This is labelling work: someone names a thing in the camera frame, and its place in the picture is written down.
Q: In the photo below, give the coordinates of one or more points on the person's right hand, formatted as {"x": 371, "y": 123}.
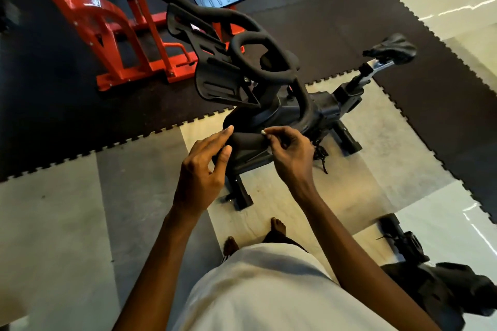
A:
{"x": 293, "y": 162}

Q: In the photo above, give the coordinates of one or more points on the person's left hand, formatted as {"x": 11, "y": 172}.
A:
{"x": 200, "y": 173}

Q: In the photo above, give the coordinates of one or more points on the small white wipe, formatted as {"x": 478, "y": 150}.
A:
{"x": 264, "y": 133}

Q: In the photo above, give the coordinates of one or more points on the red gym machine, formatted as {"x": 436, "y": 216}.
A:
{"x": 101, "y": 16}

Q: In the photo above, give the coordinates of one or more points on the person's right forearm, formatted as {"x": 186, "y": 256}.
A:
{"x": 365, "y": 272}

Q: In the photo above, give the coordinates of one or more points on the person's left forearm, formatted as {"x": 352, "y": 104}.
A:
{"x": 155, "y": 272}

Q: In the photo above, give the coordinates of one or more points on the person's bare foot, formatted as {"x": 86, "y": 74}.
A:
{"x": 278, "y": 227}
{"x": 231, "y": 247}

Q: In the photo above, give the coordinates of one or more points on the black striped trousers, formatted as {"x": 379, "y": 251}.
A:
{"x": 283, "y": 240}

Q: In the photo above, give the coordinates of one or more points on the black interlocking foam mat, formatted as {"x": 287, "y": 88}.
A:
{"x": 373, "y": 9}

